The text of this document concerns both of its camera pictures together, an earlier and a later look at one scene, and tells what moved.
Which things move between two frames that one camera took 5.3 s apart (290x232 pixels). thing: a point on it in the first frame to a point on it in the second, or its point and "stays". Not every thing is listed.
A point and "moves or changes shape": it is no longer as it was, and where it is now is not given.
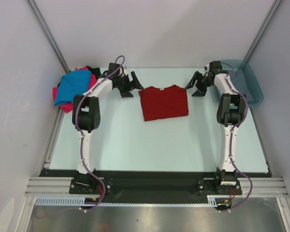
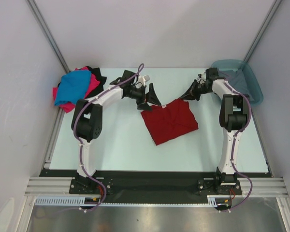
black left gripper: x=126 y=93 to x=151 y=98
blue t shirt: x=72 y=84 stays
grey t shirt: x=239 y=79 stays
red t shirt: x=172 y=101 moves or changes shape
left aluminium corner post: x=45 y=31 stays
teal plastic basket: x=244 y=81 stays
